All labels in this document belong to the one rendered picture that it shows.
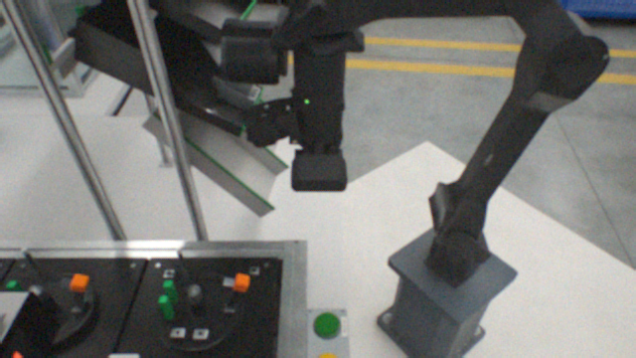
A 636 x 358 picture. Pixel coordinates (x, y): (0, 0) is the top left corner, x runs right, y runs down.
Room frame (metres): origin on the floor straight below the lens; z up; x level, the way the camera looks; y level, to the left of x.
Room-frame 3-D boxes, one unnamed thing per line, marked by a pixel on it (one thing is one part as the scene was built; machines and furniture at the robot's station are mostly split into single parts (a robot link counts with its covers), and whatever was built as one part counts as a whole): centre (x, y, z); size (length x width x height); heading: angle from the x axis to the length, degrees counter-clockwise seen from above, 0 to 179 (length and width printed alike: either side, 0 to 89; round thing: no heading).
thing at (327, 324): (0.36, -0.02, 0.96); 0.04 x 0.04 x 0.02
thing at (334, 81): (0.43, -0.01, 1.41); 0.09 x 0.06 x 0.07; 86
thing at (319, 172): (0.43, -0.01, 1.33); 0.19 x 0.06 x 0.08; 0
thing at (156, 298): (0.38, 0.19, 1.01); 0.24 x 0.24 x 0.13; 0
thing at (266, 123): (0.42, 0.05, 1.33); 0.07 x 0.07 x 0.06; 87
